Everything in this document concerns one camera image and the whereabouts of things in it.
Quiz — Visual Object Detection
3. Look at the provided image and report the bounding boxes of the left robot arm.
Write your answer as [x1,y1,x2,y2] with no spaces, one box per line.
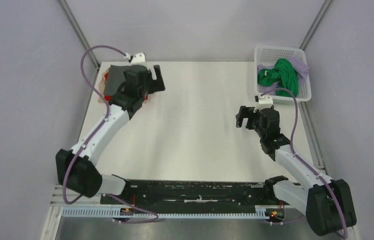
[55,64,165,204]

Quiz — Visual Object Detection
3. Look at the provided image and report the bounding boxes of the grey t shirt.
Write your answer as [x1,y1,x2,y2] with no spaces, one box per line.
[103,65,130,96]

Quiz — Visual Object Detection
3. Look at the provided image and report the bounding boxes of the red folded t shirt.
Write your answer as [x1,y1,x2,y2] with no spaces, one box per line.
[105,70,153,103]

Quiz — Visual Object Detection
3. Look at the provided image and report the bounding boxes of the aluminium frame rails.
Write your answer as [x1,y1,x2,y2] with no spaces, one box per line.
[41,102,351,240]

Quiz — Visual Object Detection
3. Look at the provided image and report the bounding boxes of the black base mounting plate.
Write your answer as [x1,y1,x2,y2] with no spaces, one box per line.
[119,179,280,214]

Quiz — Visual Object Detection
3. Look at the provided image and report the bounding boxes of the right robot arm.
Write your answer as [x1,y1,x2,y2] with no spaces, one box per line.
[236,106,357,236]

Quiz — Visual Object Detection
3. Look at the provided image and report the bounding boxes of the beige folded t shirt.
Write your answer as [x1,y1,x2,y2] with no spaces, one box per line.
[95,66,151,104]

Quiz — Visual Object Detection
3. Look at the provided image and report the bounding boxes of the white slotted cable duct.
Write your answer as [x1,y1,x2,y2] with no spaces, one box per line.
[61,206,274,220]

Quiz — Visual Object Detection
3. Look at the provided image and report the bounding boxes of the lilac t shirt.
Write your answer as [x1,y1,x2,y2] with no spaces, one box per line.
[257,56,310,97]

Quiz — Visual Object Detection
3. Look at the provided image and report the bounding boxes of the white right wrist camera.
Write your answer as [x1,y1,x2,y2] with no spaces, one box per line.
[254,95,274,113]

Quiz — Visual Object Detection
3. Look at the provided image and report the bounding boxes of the green t shirt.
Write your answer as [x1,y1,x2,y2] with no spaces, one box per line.
[257,58,299,97]

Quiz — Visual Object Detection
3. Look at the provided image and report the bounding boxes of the aluminium corner post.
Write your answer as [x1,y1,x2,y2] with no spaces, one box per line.
[299,0,334,51]
[57,0,100,70]

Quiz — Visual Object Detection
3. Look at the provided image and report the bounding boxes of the right aluminium corner post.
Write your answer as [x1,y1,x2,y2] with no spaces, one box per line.
[299,0,334,51]

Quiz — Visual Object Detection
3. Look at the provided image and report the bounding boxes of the left aluminium corner post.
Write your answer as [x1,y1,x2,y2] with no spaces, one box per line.
[57,0,100,70]

